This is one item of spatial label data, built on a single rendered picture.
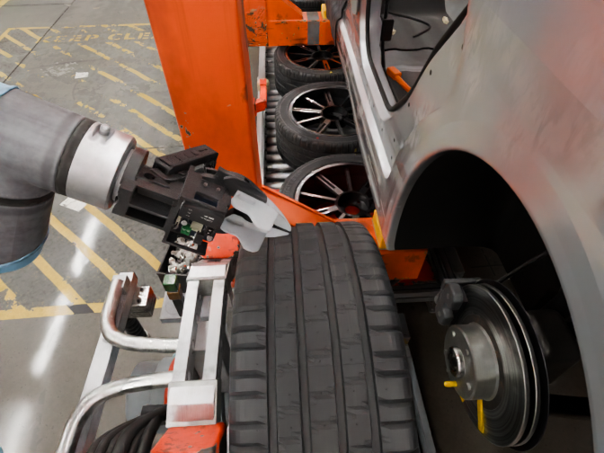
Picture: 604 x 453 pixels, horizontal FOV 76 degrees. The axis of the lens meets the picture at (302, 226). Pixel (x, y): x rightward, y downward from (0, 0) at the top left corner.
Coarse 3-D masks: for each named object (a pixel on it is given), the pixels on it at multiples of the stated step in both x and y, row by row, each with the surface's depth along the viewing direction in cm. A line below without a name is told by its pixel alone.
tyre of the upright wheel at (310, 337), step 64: (256, 256) 61; (320, 256) 61; (256, 320) 52; (320, 320) 52; (384, 320) 52; (256, 384) 48; (320, 384) 48; (384, 384) 48; (256, 448) 46; (320, 448) 46; (384, 448) 46
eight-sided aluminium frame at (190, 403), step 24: (192, 264) 68; (216, 264) 66; (192, 288) 63; (216, 288) 62; (192, 312) 60; (216, 312) 60; (192, 336) 58; (216, 336) 57; (192, 360) 57; (216, 360) 54; (168, 384) 52; (192, 384) 52; (216, 384) 52; (168, 408) 50; (192, 408) 51; (216, 408) 51
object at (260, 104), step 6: (264, 78) 237; (258, 84) 234; (264, 84) 231; (258, 90) 237; (264, 90) 229; (264, 96) 224; (258, 102) 218; (264, 102) 222; (258, 108) 221; (264, 108) 223
